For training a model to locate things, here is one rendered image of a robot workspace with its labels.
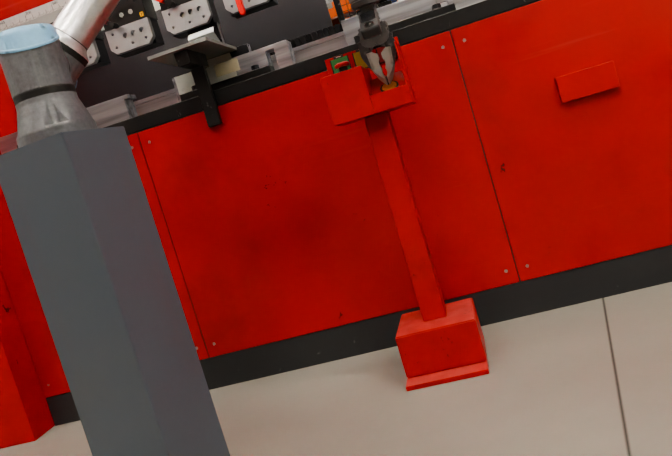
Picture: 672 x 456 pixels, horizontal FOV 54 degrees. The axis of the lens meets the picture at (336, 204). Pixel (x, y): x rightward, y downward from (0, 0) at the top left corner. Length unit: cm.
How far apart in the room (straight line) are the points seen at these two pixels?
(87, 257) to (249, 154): 79
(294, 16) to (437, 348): 146
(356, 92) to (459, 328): 62
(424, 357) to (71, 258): 85
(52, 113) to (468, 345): 106
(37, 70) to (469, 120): 110
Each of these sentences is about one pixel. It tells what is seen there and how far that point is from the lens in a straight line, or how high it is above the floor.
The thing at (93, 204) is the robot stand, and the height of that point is 63.
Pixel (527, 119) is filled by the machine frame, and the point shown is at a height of 53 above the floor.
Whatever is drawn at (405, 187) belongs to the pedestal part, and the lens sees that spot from 164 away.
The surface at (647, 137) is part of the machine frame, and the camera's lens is 194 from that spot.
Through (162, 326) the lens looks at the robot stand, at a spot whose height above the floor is 37.
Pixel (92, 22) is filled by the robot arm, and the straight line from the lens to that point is 155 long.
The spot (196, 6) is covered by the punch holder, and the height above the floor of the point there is 115.
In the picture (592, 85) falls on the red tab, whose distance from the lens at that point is 188.
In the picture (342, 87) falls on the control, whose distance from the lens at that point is 160.
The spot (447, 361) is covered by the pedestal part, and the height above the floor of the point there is 3.
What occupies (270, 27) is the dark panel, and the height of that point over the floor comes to 113.
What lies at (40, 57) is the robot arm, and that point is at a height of 93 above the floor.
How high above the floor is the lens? 60
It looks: 4 degrees down
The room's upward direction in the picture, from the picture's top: 17 degrees counter-clockwise
